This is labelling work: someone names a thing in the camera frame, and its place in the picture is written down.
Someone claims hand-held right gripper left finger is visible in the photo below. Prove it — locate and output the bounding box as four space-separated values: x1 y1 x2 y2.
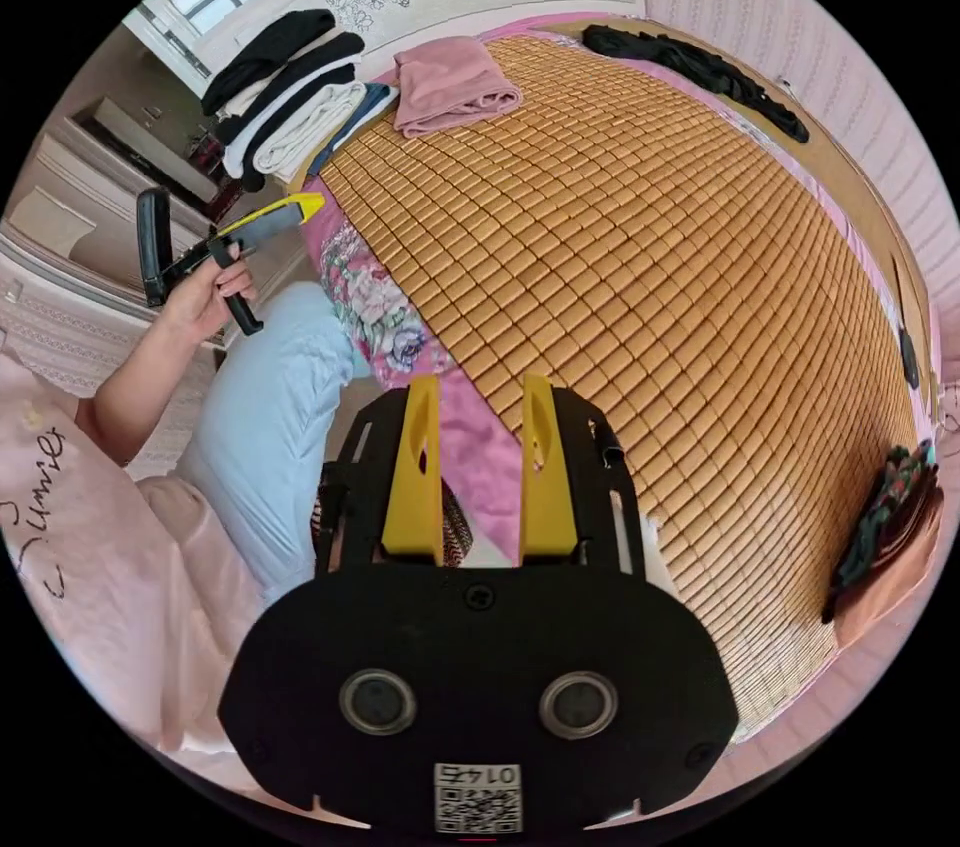
380 375 445 560

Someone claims white cupboard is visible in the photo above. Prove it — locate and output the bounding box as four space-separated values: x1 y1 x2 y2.
0 95 234 347

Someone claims person's left hand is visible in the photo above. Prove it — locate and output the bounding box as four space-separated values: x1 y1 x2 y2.
159 244 261 347

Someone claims pink long sleeve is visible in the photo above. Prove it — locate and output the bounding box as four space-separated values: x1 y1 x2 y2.
392 35 524 140

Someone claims black garment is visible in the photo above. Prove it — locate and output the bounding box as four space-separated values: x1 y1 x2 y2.
581 23 812 146

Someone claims person's body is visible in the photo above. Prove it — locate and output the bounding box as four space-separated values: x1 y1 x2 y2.
0 280 358 785

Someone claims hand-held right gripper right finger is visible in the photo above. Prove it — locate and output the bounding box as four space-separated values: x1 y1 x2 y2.
518 372 580 558

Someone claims person's left forearm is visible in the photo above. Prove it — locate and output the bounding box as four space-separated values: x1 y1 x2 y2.
74 312 220 467

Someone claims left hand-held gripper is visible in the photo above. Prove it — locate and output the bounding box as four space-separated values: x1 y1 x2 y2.
161 190 328 338

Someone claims bed with woven mat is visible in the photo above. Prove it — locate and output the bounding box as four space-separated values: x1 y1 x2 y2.
123 0 948 745

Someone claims pile of clothes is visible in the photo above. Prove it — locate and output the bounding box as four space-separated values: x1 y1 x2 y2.
200 8 402 194
820 438 946 647

